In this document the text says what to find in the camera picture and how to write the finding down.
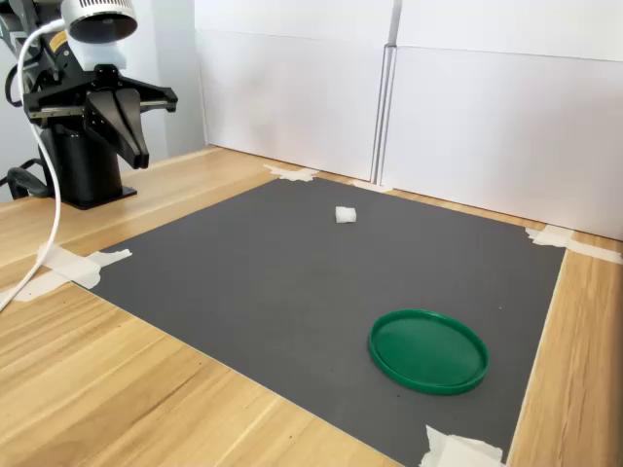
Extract round green lid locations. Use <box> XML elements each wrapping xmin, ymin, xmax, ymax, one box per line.
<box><xmin>367</xmin><ymin>308</ymin><xmax>490</xmax><ymax>396</ymax></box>

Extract white tape patch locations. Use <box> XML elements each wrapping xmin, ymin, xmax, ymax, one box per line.
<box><xmin>348</xmin><ymin>179</ymin><xmax>394</xmax><ymax>194</ymax></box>
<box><xmin>419</xmin><ymin>424</ymin><xmax>505</xmax><ymax>467</ymax></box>
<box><xmin>0</xmin><ymin>242</ymin><xmax>133</xmax><ymax>304</ymax></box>
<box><xmin>524</xmin><ymin>224</ymin><xmax>623</xmax><ymax>267</ymax></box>
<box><xmin>262</xmin><ymin>163</ymin><xmax>320</xmax><ymax>183</ymax></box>

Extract white partition panel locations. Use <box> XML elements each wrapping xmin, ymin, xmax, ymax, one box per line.
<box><xmin>378</xmin><ymin>0</ymin><xmax>623</xmax><ymax>243</ymax></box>
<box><xmin>193</xmin><ymin>0</ymin><xmax>396</xmax><ymax>184</ymax></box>

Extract dark grey mat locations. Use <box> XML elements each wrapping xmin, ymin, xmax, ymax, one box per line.
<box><xmin>87</xmin><ymin>175</ymin><xmax>570</xmax><ymax>467</ymax></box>

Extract thin black cable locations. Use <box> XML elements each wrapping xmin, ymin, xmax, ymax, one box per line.
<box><xmin>3</xmin><ymin>65</ymin><xmax>25</xmax><ymax>109</ymax></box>

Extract black sleeved cable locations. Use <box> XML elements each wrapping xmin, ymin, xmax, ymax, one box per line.
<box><xmin>0</xmin><ymin>158</ymin><xmax>55</xmax><ymax>200</ymax></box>

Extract white round camera box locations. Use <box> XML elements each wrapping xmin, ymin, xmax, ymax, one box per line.
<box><xmin>58</xmin><ymin>0</ymin><xmax>140</xmax><ymax>72</ymax></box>

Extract white camera cable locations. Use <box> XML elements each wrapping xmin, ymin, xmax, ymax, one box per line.
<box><xmin>0</xmin><ymin>18</ymin><xmax>67</xmax><ymax>312</ymax></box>

